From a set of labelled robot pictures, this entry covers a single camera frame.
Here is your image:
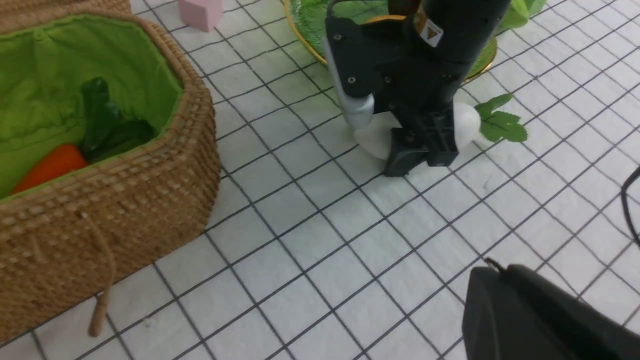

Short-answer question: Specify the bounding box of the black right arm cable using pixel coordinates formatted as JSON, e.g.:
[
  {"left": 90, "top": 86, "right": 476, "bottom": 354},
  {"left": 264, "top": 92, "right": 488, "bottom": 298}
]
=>
[{"left": 620, "top": 165, "right": 640, "bottom": 248}]

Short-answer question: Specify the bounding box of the light green toy cucumber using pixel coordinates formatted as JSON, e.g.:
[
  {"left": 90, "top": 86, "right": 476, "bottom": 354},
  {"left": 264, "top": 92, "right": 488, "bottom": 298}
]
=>
[{"left": 498, "top": 0, "right": 547, "bottom": 31}]

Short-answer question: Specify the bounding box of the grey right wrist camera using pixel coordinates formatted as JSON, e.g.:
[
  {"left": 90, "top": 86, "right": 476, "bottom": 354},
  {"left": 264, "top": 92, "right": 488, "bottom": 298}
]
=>
[{"left": 321, "top": 35, "right": 376, "bottom": 131}]

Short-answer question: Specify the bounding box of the white grid tablecloth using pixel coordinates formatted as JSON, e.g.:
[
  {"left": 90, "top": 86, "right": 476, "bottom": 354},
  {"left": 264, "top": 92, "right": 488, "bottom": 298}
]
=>
[{"left": 1, "top": 0, "right": 639, "bottom": 360}]

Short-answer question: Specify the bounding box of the pink foam cube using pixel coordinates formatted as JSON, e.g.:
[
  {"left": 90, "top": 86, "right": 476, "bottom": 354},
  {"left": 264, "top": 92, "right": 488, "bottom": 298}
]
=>
[{"left": 178, "top": 0, "right": 224, "bottom": 32}]

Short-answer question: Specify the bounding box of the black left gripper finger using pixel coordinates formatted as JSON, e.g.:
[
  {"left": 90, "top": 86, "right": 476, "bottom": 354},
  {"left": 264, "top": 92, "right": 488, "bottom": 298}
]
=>
[{"left": 462, "top": 259, "right": 640, "bottom": 360}]

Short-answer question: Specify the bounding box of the green leaf-shaped glass plate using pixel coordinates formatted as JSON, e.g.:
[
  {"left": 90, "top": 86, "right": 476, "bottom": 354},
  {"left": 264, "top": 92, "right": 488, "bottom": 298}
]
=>
[{"left": 284, "top": 0, "right": 498, "bottom": 84}]

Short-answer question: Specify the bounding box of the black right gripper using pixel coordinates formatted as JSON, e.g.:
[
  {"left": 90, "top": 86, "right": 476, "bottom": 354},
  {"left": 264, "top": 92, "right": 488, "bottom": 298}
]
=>
[{"left": 325, "top": 14, "right": 468, "bottom": 178}]

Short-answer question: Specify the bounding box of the woven rattan basket green lining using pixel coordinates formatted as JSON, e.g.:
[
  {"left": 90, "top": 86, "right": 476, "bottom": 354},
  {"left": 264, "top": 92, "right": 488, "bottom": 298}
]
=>
[{"left": 1, "top": 3, "right": 221, "bottom": 342}]

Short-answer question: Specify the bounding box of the white toy radish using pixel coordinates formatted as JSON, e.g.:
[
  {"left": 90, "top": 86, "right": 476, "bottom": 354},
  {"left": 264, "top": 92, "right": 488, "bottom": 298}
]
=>
[{"left": 354, "top": 93, "right": 528, "bottom": 160}]

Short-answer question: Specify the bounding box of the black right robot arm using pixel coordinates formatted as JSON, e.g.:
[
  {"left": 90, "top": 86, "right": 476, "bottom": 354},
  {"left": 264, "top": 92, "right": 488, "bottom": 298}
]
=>
[{"left": 322, "top": 0, "right": 510, "bottom": 177}]

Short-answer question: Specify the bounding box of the orange toy carrot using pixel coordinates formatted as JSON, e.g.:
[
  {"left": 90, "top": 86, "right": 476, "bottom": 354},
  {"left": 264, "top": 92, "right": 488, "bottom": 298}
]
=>
[{"left": 10, "top": 143, "right": 90, "bottom": 195}]

